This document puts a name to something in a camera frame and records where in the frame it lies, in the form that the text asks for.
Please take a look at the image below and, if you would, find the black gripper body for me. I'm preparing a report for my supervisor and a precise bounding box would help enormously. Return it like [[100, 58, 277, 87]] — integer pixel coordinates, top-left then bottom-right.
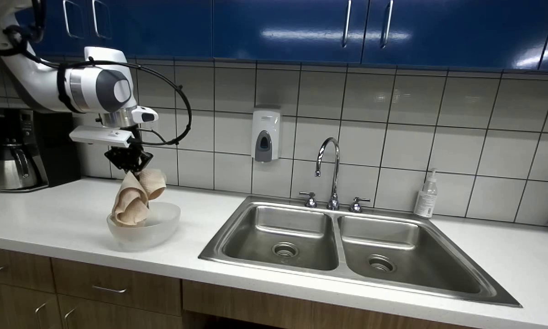
[[103, 138, 154, 173]]

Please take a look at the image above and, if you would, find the white cloth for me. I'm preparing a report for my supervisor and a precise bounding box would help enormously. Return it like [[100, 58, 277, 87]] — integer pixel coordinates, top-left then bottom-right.
[[109, 166, 167, 228]]

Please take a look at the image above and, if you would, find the clear plastic bowl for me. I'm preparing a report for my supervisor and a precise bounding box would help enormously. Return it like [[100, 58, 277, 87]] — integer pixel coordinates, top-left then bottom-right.
[[103, 200, 182, 253]]

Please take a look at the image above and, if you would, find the black coffee maker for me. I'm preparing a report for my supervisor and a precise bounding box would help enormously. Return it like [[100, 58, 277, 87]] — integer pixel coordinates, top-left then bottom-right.
[[0, 105, 83, 195]]

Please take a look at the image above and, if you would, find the silver coffee carafe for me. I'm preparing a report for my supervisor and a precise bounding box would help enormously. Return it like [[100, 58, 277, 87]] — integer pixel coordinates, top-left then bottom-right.
[[0, 140, 32, 191]]

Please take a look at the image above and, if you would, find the wooden lower cabinet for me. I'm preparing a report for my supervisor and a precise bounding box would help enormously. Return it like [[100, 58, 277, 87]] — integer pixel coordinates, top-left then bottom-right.
[[0, 244, 476, 329]]

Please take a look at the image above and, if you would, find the blue upper cabinet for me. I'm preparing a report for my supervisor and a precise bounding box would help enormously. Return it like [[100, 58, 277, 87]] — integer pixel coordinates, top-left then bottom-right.
[[14, 0, 548, 74]]

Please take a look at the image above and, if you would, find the chrome gooseneck faucet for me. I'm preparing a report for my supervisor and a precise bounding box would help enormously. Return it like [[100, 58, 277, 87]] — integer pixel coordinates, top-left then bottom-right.
[[311, 135, 343, 211]]

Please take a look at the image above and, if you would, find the stainless steel double sink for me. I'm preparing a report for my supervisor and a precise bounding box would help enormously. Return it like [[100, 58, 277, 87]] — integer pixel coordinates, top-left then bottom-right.
[[196, 193, 522, 308]]

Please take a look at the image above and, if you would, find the clear soap pump bottle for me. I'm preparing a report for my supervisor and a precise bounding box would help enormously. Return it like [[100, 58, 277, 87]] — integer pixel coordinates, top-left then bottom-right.
[[410, 167, 439, 220]]

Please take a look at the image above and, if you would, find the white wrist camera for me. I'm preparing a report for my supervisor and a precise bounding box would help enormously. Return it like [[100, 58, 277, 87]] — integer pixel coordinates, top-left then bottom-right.
[[67, 124, 134, 149]]

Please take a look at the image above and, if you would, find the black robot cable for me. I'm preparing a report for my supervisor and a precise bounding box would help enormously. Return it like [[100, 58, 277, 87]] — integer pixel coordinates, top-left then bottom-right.
[[0, 0, 193, 147]]

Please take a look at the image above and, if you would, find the white wall soap dispenser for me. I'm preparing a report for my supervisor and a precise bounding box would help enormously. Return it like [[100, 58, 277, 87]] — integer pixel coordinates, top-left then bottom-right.
[[249, 105, 282, 164]]

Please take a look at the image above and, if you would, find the silver upper cabinet handle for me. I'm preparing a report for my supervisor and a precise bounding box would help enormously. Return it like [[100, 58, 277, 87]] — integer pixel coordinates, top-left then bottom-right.
[[339, 0, 355, 50], [377, 0, 396, 50], [89, 0, 101, 40], [59, 0, 74, 40]]

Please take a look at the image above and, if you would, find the chrome faucet handle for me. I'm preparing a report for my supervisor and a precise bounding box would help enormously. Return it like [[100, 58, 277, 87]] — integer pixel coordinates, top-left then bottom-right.
[[346, 193, 372, 213], [299, 189, 319, 210]]

